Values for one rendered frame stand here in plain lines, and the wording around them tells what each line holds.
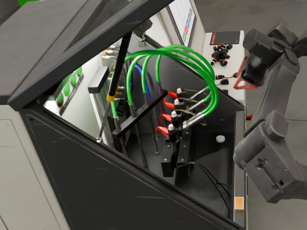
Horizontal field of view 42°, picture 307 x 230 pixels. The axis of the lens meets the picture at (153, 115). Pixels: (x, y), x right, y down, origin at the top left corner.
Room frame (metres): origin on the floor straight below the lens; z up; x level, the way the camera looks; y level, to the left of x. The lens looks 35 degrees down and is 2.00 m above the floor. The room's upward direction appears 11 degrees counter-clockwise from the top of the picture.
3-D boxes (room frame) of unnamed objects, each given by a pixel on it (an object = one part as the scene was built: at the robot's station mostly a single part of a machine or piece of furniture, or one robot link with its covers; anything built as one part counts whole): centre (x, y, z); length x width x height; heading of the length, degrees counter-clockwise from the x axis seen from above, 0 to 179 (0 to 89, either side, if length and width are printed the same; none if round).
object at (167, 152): (1.27, -0.09, 0.91); 0.34 x 0.10 x 0.15; 163
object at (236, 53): (1.78, -0.40, 0.97); 0.70 x 0.22 x 0.03; 163
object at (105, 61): (1.46, 0.13, 1.20); 0.13 x 0.03 x 0.31; 163
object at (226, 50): (1.82, -0.40, 1.01); 0.23 x 0.11 x 0.06; 163
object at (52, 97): (1.23, 0.20, 1.43); 0.54 x 0.03 x 0.02; 163
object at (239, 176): (1.08, -0.28, 0.87); 0.62 x 0.04 x 0.16; 163
